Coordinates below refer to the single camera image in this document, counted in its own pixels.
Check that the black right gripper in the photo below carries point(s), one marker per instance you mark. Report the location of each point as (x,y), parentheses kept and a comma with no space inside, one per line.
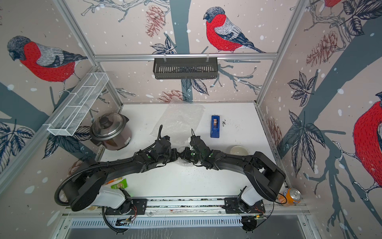
(186,153)

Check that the steel rice cooker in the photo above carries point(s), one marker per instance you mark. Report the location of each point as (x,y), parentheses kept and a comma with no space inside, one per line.
(111,131)

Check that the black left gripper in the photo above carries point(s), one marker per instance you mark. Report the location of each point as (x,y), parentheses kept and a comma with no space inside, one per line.
(174,152)

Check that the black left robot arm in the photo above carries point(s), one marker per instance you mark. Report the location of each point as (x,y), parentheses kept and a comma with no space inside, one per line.
(86,186)

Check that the orange soda can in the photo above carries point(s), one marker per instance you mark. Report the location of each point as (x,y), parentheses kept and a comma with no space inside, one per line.
(293,196)

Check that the small circuit board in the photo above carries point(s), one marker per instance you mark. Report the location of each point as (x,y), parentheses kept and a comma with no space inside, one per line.
(123,222)

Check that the white mesh wall shelf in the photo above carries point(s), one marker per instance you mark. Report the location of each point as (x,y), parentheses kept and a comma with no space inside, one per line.
(80,102)

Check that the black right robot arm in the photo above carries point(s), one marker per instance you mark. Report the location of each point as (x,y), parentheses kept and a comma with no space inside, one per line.
(265,176)

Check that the blue tape dispenser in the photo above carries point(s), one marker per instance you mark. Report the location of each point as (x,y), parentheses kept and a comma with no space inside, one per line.
(215,126)

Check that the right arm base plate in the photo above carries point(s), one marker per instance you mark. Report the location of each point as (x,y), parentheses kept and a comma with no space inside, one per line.
(235,205)

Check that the green snack packet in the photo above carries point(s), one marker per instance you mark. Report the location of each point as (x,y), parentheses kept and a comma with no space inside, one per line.
(120,185)

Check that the black hanging wire basket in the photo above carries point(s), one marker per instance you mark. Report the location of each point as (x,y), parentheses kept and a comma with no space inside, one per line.
(185,68)

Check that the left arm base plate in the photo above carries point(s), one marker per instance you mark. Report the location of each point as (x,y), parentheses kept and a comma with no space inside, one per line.
(129,207)

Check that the aluminium mounting rail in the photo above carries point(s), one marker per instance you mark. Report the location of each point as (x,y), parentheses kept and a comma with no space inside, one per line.
(209,206)

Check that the cream ceramic bowl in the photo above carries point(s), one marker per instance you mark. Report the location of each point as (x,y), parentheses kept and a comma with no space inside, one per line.
(239,150)

